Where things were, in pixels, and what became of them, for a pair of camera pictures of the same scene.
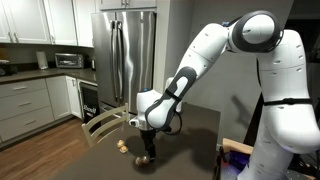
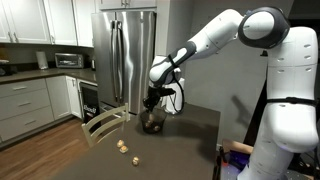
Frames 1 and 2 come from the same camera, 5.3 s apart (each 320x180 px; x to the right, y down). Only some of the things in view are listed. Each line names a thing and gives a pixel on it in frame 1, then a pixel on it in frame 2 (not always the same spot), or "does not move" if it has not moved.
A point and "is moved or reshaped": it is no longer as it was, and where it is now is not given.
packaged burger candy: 123,149 does not move
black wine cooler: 90,105 does not move
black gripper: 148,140 -> 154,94
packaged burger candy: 145,160 is moved or reshaped
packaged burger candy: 120,143 does not move
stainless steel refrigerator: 124,47 does not move
